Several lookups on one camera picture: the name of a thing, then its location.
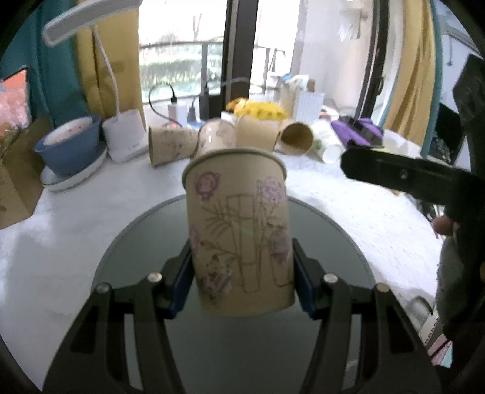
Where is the white charger plug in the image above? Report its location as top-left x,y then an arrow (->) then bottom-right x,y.
168,96 -> 188,127

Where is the black power adapter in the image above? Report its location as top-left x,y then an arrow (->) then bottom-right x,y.
199,83 -> 223,121

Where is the cardboard box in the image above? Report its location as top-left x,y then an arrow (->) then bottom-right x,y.
1,115 -> 53,229

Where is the purple cloth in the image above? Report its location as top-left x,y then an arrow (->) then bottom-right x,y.
330,117 -> 384,148

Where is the bag of fruit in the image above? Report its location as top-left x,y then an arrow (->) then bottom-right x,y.
1,66 -> 31,156

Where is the blue bowl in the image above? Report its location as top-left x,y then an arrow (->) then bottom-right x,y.
34,114 -> 102,176

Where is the white plate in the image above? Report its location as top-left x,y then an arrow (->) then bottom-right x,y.
40,142 -> 108,192

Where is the floral paper cup lying middle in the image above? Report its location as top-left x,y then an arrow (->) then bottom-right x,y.
194,118 -> 236,158

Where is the brown cup open toward camera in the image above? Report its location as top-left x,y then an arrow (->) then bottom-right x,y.
275,120 -> 314,156

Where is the white desk lamp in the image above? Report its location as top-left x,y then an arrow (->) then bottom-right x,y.
42,1 -> 148,164

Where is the white perforated basket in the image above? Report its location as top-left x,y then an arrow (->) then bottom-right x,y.
293,91 -> 325,124

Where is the floral brown paper cup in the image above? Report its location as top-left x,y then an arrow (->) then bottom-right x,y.
182,148 -> 294,318

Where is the white paper cup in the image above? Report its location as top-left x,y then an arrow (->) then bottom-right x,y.
311,120 -> 345,164

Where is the round grey glass mat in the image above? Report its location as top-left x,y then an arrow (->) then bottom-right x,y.
94,196 -> 375,393

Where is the floral paper cup lying left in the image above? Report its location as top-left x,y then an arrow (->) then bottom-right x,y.
148,126 -> 198,167

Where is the yellow curtain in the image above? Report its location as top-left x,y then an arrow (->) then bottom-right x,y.
75,0 -> 147,122

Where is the floral paper cup lying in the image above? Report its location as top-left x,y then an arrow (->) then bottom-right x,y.
194,118 -> 236,158
148,126 -> 198,167

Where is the plain brown paper cup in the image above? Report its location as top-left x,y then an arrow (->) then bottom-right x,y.
235,115 -> 279,152

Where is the right hand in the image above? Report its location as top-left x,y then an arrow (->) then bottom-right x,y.
432,215 -> 460,236

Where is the teal curtain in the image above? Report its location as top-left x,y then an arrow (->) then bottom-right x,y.
1,1 -> 89,126

